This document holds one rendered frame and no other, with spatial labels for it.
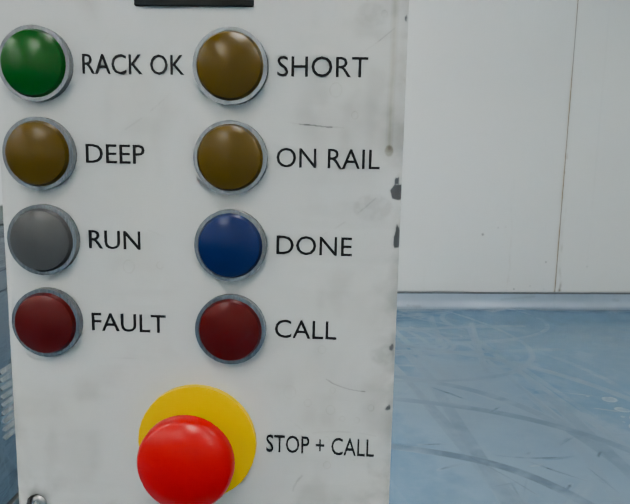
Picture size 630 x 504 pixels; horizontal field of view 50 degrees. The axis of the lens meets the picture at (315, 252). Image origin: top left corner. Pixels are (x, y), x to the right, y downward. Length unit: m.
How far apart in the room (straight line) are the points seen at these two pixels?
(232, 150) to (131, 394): 0.12
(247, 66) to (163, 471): 0.16
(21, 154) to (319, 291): 0.13
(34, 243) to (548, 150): 4.20
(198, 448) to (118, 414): 0.05
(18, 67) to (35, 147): 0.03
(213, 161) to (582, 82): 4.27
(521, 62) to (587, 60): 0.41
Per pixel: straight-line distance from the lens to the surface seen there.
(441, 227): 4.23
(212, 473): 0.28
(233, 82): 0.27
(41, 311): 0.31
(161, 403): 0.30
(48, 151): 0.29
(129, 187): 0.29
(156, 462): 0.29
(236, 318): 0.28
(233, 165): 0.27
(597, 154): 4.54
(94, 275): 0.30
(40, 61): 0.30
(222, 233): 0.27
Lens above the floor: 1.02
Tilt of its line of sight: 9 degrees down
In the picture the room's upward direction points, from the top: 1 degrees clockwise
